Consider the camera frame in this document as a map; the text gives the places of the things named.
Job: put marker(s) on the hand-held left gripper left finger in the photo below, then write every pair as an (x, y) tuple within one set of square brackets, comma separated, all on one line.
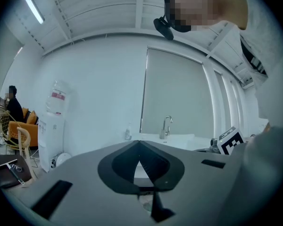
[(85, 173)]

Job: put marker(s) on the wooden chair brown seat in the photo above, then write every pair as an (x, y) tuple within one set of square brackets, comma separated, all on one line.
[(11, 175)]

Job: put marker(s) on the person's grey shirt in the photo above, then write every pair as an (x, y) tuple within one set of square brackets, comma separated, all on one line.
[(268, 161)]

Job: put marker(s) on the grey roller blind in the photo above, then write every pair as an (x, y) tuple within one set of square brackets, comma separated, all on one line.
[(177, 93)]

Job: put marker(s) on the white squeegee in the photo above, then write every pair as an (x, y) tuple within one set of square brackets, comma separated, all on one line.
[(5, 163)]

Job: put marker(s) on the black head camera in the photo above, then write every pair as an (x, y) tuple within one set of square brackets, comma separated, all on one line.
[(165, 29)]

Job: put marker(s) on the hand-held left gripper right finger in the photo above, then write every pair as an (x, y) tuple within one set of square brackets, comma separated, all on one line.
[(198, 180)]

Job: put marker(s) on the white sink vanity cabinet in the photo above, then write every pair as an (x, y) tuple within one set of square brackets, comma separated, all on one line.
[(179, 141)]

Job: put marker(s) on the eyeglasses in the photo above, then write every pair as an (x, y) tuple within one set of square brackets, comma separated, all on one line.
[(17, 168)]

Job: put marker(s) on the chrome faucet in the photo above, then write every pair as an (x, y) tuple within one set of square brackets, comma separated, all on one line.
[(165, 128)]

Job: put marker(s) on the ceiling tube light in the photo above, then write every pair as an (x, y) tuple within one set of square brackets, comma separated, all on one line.
[(33, 6)]

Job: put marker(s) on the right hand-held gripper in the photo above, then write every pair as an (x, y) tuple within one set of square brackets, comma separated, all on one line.
[(231, 141)]

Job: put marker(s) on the white water dispenser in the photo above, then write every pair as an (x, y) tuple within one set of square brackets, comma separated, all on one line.
[(50, 142)]

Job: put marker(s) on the orange armchair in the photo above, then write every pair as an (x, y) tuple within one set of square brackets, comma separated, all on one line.
[(26, 126)]

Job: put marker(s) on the person's head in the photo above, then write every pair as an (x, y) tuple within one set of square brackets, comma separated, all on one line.
[(202, 6)]

